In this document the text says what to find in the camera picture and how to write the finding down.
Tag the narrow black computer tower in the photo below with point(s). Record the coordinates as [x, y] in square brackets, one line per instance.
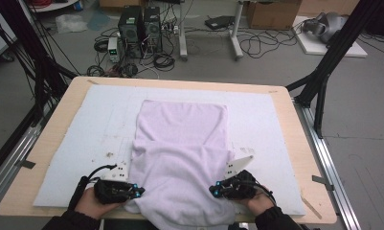
[152, 28]

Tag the grey tape piece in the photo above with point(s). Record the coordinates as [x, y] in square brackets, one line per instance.
[322, 181]

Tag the dark tape piece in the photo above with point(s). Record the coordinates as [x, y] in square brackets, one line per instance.
[27, 164]

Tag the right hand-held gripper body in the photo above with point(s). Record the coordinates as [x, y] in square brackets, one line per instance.
[240, 188]

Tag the black flat device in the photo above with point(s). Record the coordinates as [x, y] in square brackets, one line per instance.
[219, 22]

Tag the lilac towel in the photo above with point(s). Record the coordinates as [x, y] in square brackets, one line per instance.
[180, 159]

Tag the person's left hand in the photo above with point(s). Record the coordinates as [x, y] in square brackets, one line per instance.
[92, 206]

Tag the white desk leg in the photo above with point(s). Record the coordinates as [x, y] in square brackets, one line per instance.
[182, 32]
[236, 35]

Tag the large cardboard box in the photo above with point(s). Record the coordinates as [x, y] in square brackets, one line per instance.
[272, 14]

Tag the flat cardboard box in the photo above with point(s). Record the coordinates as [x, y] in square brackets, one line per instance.
[119, 3]

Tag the person's right hand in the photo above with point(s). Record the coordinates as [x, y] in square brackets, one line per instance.
[259, 202]

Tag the white power strip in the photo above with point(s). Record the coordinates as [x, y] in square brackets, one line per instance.
[170, 29]

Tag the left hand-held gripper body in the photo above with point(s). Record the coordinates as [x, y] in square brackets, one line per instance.
[111, 191]

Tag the white floor board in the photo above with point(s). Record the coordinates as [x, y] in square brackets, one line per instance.
[311, 48]

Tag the grey rounded machine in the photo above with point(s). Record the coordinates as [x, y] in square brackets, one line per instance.
[328, 25]

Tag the white round table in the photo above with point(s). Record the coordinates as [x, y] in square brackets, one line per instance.
[55, 5]

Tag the white grid mat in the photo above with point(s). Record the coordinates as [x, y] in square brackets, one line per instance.
[100, 111]

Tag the aluminium rail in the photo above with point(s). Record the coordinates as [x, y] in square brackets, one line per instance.
[17, 150]
[327, 166]

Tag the white power supply box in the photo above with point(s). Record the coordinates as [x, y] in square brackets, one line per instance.
[113, 49]

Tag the wide black computer tower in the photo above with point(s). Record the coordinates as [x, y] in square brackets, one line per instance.
[130, 30]

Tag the clear plastic bag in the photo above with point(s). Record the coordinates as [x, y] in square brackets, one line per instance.
[70, 23]

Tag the teal floor sheet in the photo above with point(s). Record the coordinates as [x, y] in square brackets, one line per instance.
[98, 20]

